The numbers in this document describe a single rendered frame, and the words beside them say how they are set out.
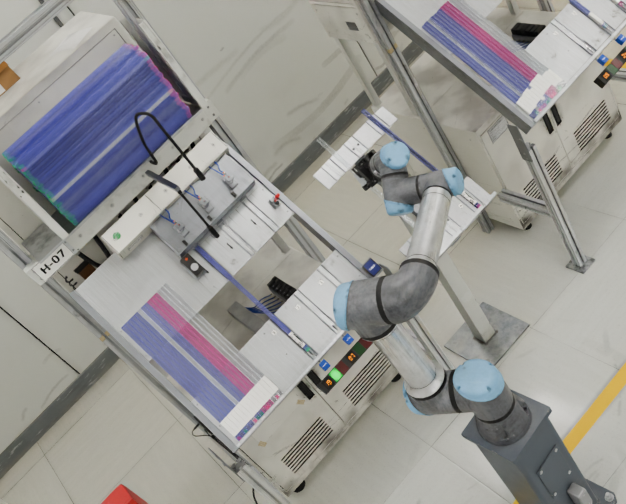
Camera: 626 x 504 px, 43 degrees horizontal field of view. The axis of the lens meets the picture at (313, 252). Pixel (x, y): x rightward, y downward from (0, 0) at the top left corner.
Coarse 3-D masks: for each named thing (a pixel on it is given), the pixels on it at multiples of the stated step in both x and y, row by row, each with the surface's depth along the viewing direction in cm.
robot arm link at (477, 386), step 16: (464, 368) 208; (480, 368) 206; (496, 368) 208; (448, 384) 208; (464, 384) 204; (480, 384) 202; (496, 384) 202; (464, 400) 206; (480, 400) 203; (496, 400) 204; (512, 400) 209; (480, 416) 209; (496, 416) 207
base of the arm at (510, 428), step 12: (516, 396) 214; (516, 408) 211; (528, 408) 215; (480, 420) 212; (504, 420) 209; (516, 420) 210; (528, 420) 212; (480, 432) 216; (492, 432) 212; (504, 432) 212; (516, 432) 211; (504, 444) 213
